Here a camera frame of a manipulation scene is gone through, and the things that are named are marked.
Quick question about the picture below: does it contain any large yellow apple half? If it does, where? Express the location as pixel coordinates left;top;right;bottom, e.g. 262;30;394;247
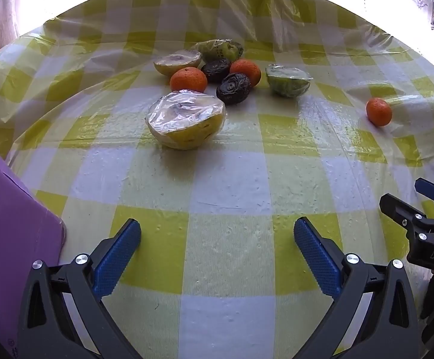
145;89;227;150

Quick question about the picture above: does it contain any purple box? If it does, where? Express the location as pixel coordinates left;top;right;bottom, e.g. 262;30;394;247
0;123;67;359

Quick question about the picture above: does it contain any dark wrinkled passion fruit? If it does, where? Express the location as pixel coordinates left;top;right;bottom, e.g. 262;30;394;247
216;73;252;106
201;59;232;83

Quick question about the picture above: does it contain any wrapped brown-topped fruit half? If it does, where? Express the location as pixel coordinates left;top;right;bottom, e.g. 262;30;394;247
154;50;202;76

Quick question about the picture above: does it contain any wrapped green fruit half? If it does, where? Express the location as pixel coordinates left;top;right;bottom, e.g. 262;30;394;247
265;64;313;98

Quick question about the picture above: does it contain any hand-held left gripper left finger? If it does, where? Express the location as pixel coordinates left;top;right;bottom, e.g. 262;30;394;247
18;218;143;359

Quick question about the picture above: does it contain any orange tangerine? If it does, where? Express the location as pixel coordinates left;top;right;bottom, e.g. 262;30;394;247
366;98;393;127
170;67;208;94
230;59;262;87

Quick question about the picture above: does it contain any yellow white checked tablecloth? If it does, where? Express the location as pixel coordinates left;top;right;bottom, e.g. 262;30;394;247
0;0;434;359

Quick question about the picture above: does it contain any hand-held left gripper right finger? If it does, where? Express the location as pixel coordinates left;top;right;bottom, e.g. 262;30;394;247
294;217;423;359

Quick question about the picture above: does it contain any wrapped green fruit printed film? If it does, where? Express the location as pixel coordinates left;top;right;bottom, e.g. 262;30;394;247
191;39;244;62

